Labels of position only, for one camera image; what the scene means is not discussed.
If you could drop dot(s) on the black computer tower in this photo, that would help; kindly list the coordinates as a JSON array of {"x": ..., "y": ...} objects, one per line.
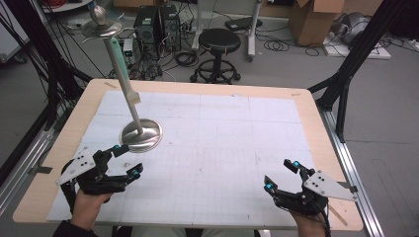
[
  {"x": 171, "y": 29},
  {"x": 146, "y": 31}
]

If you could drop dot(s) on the person's right hand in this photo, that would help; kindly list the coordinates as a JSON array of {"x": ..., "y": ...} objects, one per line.
[{"x": 309, "y": 227}]

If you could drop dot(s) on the person's left hand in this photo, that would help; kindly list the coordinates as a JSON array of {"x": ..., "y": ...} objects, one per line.
[{"x": 87, "y": 209}]

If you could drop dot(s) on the dark grey tape piece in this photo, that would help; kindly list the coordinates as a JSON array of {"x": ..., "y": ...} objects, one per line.
[
  {"x": 351, "y": 188},
  {"x": 41, "y": 170}
]

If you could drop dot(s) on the black metal frame stand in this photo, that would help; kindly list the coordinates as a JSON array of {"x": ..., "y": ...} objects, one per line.
[{"x": 349, "y": 62}]

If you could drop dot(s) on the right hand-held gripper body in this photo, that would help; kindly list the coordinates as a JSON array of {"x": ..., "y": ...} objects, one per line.
[{"x": 303, "y": 202}]

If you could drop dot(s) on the beige tape strip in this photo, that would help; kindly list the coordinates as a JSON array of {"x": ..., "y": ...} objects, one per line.
[
  {"x": 110, "y": 85},
  {"x": 295, "y": 94}
]

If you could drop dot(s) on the white grid mat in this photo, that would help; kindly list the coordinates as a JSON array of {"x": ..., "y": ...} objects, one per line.
[{"x": 214, "y": 158}]

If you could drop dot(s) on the metal utensil stand with hooks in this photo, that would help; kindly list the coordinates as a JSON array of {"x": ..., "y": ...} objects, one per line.
[{"x": 145, "y": 136}]

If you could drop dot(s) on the small device with green light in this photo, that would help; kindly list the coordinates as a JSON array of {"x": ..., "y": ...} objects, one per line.
[{"x": 129, "y": 47}]

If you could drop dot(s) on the white stand frame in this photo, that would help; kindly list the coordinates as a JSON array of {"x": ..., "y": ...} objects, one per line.
[{"x": 252, "y": 33}]

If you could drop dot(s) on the white cabinet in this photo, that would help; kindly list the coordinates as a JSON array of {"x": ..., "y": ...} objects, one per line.
[{"x": 11, "y": 39}]

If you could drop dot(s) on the white flat board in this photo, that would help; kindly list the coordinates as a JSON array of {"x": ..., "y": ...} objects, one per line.
[{"x": 365, "y": 52}]

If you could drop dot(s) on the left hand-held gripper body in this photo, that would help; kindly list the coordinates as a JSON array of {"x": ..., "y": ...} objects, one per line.
[{"x": 99, "y": 184}]

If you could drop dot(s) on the brown cardboard box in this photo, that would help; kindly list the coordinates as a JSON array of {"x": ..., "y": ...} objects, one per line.
[{"x": 313, "y": 23}]

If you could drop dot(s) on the grey bag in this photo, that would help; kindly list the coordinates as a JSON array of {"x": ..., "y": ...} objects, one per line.
[{"x": 354, "y": 28}]

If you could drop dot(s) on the black flat device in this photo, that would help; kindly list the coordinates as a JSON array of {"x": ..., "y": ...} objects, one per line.
[{"x": 242, "y": 23}]

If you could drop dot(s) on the white round table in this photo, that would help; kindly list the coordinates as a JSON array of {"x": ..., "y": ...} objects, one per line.
[{"x": 70, "y": 6}]

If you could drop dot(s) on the aluminium rail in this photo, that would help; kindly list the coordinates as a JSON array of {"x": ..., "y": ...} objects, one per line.
[
  {"x": 23, "y": 164},
  {"x": 349, "y": 154}
]

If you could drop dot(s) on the black round stool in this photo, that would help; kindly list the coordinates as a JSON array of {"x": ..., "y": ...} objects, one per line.
[{"x": 219, "y": 39}]

